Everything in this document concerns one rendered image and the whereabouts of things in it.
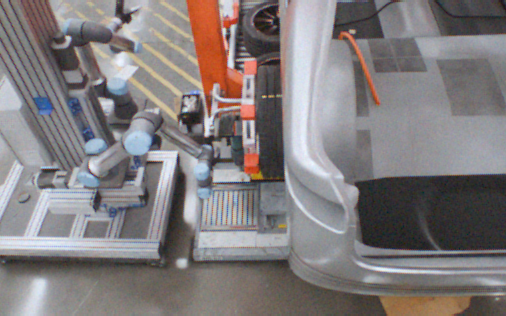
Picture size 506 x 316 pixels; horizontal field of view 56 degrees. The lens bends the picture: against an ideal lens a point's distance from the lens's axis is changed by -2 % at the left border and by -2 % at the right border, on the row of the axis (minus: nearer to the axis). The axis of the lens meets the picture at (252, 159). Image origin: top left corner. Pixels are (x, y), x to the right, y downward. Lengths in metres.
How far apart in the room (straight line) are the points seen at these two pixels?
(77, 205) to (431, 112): 2.02
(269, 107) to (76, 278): 1.80
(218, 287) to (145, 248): 0.53
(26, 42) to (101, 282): 1.67
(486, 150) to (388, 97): 0.58
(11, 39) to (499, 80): 2.55
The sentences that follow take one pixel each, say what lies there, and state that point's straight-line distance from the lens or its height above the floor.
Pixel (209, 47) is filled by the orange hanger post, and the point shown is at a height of 1.12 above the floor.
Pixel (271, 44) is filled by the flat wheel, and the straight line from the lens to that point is 4.06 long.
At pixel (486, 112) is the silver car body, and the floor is 1.02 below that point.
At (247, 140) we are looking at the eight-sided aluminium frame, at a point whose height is 0.98.
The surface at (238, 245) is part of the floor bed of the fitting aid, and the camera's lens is 3.26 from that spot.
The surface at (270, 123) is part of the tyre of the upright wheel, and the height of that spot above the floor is 1.08.
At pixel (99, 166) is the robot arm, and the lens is 2.53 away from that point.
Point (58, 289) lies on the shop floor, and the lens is 3.53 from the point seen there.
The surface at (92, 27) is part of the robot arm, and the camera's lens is 2.80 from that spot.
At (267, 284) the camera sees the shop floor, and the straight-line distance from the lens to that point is 3.20.
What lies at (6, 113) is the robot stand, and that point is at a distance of 2.85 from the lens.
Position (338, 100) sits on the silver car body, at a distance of 2.36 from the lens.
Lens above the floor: 2.87
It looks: 49 degrees down
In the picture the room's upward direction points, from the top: 6 degrees counter-clockwise
